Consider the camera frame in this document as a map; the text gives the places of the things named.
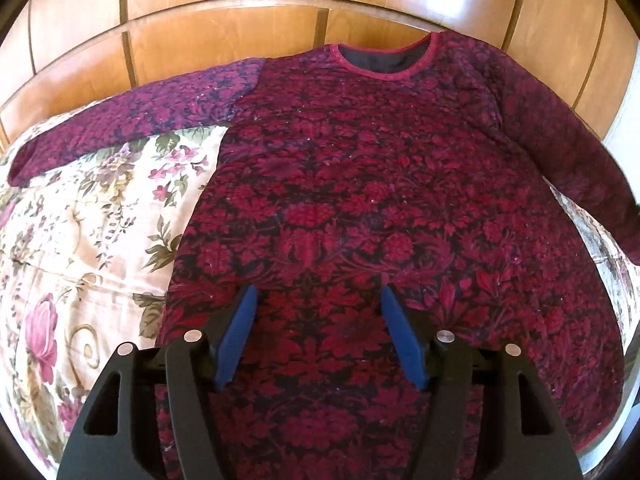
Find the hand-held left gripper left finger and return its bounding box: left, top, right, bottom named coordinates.
left=56, top=284, right=259, bottom=480

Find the wooden wardrobe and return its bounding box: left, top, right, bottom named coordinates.
left=0, top=0, right=640, bottom=153

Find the red floral long-sleeved top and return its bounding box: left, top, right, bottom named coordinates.
left=9, top=31, right=640, bottom=480

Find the floral bedspread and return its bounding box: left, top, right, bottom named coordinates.
left=0, top=110, right=640, bottom=468

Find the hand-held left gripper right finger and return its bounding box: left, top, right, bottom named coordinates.
left=380, top=287, right=584, bottom=480

